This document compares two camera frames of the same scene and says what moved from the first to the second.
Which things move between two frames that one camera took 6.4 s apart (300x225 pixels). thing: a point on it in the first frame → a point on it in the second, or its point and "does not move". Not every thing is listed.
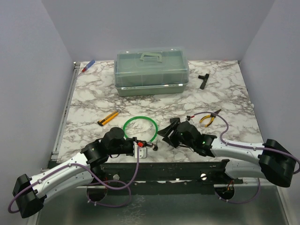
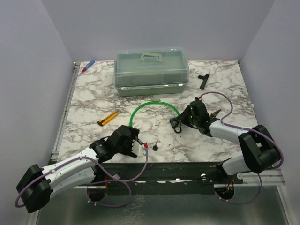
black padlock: (175, 121) does not move
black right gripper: (171, 139) → (183, 116)
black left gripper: (131, 140) does not move
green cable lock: (141, 116) → (132, 112)
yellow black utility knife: (107, 118) does not move
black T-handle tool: (205, 78) does not move
